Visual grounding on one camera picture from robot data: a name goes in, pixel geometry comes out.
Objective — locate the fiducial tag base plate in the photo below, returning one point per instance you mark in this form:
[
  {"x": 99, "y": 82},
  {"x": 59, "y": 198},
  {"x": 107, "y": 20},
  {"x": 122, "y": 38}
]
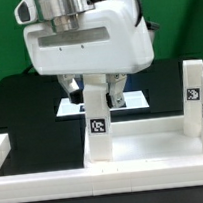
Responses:
[{"x": 133, "y": 100}]

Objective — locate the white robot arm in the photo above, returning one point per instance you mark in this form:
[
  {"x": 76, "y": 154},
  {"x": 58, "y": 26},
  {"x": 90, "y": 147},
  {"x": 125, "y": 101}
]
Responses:
[{"x": 62, "y": 15}]

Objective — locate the white desk top tray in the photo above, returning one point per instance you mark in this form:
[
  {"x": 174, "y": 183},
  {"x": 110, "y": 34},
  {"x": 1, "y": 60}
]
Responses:
[{"x": 149, "y": 139}]

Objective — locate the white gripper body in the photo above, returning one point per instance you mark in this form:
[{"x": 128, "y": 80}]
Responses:
[{"x": 111, "y": 38}]

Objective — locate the white U-shaped border fence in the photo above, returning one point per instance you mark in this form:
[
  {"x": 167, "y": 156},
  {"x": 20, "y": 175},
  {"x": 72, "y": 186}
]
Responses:
[{"x": 98, "y": 180}]

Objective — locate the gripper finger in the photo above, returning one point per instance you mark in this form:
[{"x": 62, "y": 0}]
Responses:
[
  {"x": 70, "y": 86},
  {"x": 116, "y": 84}
]

